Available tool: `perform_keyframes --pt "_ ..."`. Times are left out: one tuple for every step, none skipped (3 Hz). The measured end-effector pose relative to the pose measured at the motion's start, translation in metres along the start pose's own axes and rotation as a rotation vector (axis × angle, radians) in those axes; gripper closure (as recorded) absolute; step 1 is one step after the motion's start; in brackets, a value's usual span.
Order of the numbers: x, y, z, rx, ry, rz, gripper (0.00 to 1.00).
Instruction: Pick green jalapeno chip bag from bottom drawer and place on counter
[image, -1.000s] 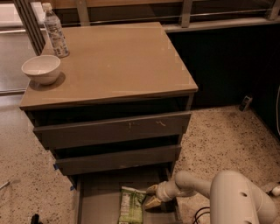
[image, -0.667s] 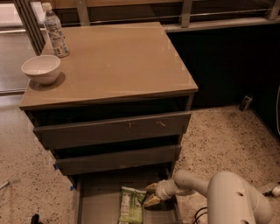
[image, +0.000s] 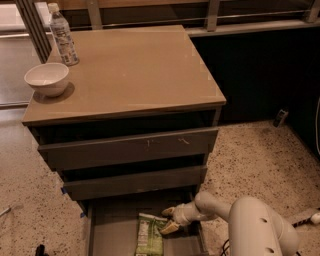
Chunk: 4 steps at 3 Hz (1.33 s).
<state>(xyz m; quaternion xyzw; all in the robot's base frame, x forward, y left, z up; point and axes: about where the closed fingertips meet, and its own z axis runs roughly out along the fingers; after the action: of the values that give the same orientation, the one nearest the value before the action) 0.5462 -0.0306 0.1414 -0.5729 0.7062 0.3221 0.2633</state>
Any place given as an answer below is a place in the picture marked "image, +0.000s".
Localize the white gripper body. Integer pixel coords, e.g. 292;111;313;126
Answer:
172;202;203;227

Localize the green jalapeno chip bag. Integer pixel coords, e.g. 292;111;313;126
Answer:
135;213;167;256

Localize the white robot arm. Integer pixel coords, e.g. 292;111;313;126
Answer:
160;191;300;256

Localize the grey middle drawer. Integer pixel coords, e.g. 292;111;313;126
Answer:
64;165;207;201

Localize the grey open bottom drawer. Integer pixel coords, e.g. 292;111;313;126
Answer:
88;189;209;256

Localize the grey drawer cabinet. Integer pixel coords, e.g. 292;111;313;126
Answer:
22;26;226;195

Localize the grey top drawer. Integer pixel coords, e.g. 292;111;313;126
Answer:
38;128;218;170

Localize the white power strip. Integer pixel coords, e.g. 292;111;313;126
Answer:
288;208;320;227

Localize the black object at floor edge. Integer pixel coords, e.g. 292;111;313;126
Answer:
35;245;47;256

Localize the small dark floor device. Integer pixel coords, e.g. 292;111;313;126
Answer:
273;109;289;127

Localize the white ceramic bowl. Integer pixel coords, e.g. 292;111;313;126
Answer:
24;63;69;97

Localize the clear plastic water bottle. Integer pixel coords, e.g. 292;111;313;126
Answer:
48;3;79;66

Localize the metal railing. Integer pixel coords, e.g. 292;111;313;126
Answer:
12;0;320;49

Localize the black cable on floor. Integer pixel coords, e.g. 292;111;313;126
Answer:
220;238;232;256

